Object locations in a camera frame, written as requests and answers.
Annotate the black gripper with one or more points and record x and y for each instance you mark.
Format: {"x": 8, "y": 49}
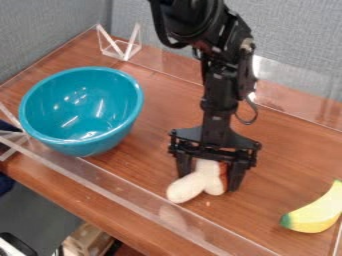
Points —
{"x": 215, "y": 142}

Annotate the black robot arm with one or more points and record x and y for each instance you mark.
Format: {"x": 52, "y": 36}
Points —
{"x": 204, "y": 25}

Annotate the blue ceramic bowl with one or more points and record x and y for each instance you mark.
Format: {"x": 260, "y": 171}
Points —
{"x": 80, "y": 110}

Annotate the yellow toy banana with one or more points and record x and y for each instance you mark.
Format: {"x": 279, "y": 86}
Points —
{"x": 316, "y": 216}

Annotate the clear acrylic back barrier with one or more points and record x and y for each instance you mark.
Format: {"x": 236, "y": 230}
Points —
{"x": 295, "y": 92}

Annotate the clear acrylic barrier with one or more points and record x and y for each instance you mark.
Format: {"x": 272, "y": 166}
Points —
{"x": 295, "y": 92}
{"x": 116, "y": 191}

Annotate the wooden object below table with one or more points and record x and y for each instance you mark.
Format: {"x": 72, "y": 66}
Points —
{"x": 86, "y": 241}

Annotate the clear acrylic front barrier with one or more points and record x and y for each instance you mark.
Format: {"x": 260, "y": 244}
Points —
{"x": 116, "y": 191}

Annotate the black white device corner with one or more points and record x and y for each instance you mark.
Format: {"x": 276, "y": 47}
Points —
{"x": 13, "y": 247}

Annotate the clear acrylic corner bracket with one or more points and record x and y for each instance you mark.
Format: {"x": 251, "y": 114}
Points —
{"x": 117, "y": 48}

